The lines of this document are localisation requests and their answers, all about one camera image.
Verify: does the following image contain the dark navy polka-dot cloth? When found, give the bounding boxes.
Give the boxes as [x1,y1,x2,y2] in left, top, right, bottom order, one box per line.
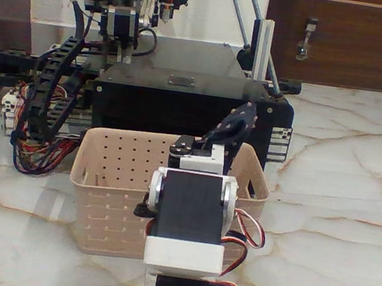
[197,95,261,176]

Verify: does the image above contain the black 3D printer base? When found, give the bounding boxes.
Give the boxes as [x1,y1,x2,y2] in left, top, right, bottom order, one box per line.
[87,25,304,166]

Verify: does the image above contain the beige perforated plastic basket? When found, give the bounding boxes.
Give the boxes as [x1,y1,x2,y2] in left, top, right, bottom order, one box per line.
[59,119,277,280]

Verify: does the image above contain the aluminium upright extrusion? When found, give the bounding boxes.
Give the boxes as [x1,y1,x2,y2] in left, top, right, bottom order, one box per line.
[245,16,277,84]

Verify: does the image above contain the steel threaded rod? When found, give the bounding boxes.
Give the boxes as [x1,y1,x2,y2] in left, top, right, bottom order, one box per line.
[230,0,294,99]
[218,0,257,51]

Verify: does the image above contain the metal door latch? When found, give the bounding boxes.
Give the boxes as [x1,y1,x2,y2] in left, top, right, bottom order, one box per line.
[294,15,320,63]

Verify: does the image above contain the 3D printer print head assembly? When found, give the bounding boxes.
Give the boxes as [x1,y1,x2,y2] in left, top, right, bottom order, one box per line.
[54,0,192,73]

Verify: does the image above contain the brown wooden door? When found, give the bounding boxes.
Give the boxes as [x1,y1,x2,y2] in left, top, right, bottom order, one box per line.
[258,0,382,94]

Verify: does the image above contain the red white black servo cable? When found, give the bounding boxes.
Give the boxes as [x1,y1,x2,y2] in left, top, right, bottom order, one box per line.
[211,206,271,286]

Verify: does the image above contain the multicolour wire bundle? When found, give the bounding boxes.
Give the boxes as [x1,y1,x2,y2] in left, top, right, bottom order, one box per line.
[4,79,91,182]

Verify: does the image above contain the black curved cable chain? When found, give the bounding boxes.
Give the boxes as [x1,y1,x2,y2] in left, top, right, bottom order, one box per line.
[23,31,87,143]

